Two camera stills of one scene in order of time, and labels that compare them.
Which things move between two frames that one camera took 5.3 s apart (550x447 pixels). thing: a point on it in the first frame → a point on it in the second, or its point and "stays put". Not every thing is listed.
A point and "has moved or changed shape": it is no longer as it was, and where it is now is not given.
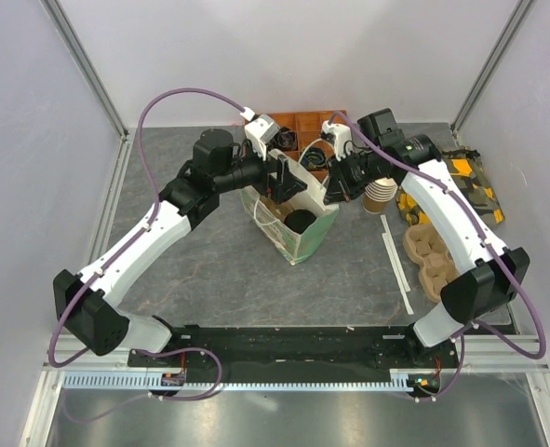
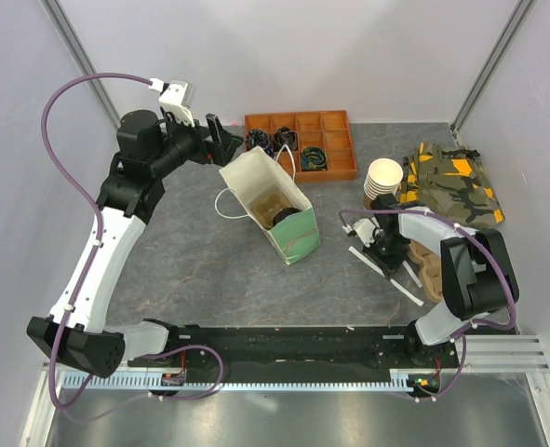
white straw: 389,243 has moved or changed shape
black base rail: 302,349 stays put
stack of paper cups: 377,193 stays put
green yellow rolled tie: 313,158 stays put
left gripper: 285,186 → 222,147
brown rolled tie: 287,139 stays put
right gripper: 339,189 → 387,265
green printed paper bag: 295,225 has moved or changed shape
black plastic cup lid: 300,220 → 283,213
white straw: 397,273 → 411,273
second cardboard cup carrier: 426,248 stays put
